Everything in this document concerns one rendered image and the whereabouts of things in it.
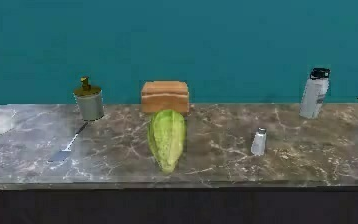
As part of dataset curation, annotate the green lettuce head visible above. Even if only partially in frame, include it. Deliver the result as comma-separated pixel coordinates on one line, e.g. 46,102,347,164
147,109,187,174

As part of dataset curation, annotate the white salt shaker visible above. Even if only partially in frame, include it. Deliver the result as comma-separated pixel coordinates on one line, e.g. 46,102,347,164
250,127,268,157

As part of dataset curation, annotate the white bottle black cap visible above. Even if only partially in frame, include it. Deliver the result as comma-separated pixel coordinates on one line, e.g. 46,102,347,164
298,67,331,120

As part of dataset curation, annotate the dark marble-top kitchen counter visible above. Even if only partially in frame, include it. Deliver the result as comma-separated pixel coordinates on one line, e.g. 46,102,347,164
0,102,358,224

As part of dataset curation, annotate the silver spatula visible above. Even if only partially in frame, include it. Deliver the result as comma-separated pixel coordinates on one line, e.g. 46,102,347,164
47,121,89,164

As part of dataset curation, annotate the brown bread loaf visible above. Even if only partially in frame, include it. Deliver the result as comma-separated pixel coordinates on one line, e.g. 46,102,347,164
140,80,191,115

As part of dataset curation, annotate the grey soap dispenser brass pump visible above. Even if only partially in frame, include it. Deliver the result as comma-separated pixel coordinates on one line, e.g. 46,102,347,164
73,76,105,122

